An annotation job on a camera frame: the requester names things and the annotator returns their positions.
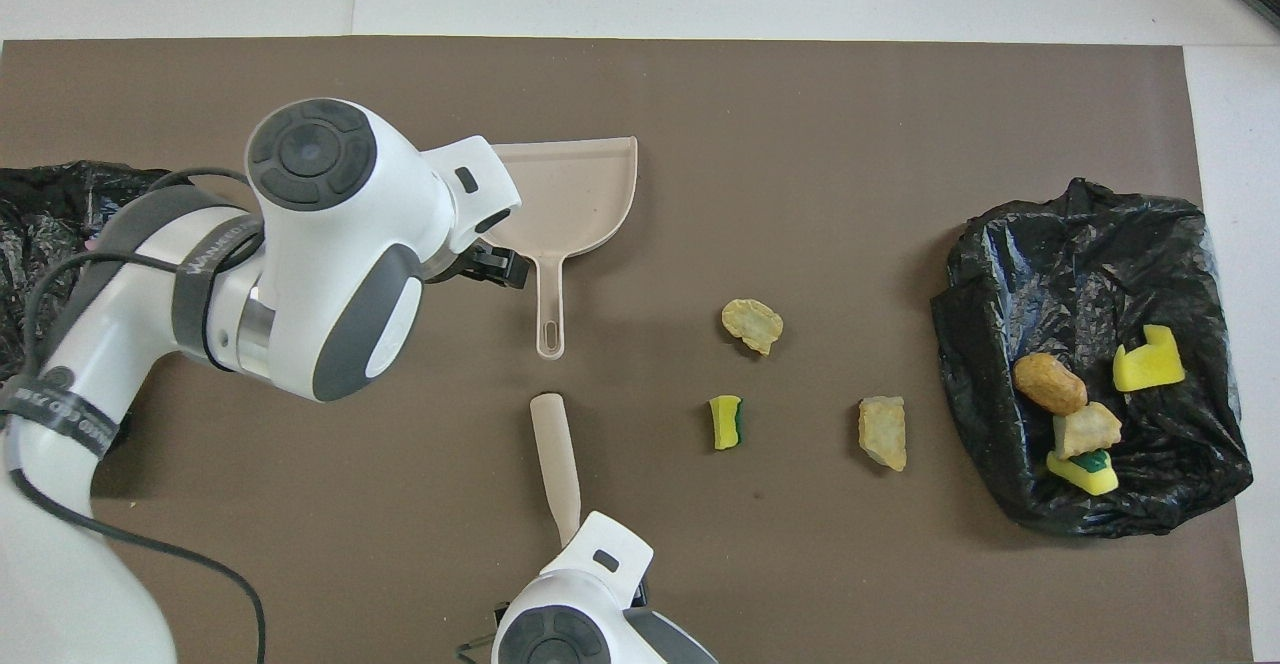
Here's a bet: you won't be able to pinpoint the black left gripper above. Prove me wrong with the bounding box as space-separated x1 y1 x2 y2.
426 242 532 291

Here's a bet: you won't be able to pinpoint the beige plastic dustpan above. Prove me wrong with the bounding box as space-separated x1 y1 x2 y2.
488 136 639 360

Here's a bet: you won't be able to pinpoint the beige hand brush black bristles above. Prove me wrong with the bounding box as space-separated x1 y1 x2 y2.
529 393 583 548

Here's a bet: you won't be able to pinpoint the pale lumpy bread chunk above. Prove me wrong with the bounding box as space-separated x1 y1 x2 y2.
721 298 785 356

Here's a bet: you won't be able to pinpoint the small yellow green sponge piece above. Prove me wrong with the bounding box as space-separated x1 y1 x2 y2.
708 395 746 451

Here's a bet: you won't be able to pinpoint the pale elongated bread chunk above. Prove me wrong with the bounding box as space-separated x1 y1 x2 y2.
857 396 908 473

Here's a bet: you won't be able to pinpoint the brown bread roll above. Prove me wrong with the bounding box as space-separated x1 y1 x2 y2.
1013 352 1089 416

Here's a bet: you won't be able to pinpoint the yellow green scouring sponge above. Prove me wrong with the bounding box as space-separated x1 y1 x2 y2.
1045 448 1121 497

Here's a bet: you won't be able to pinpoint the yellow notched sponge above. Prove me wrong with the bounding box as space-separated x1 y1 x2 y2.
1112 324 1187 393

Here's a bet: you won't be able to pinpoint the black bag on pink bin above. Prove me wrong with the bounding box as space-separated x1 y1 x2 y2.
0 161 171 380

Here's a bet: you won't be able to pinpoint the black bag lined bin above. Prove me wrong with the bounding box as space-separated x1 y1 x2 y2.
930 177 1254 538

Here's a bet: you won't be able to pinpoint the brown table mat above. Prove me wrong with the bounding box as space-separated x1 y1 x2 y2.
0 37 1256 664

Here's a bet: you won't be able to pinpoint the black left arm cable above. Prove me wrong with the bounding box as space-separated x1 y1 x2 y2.
8 164 268 664

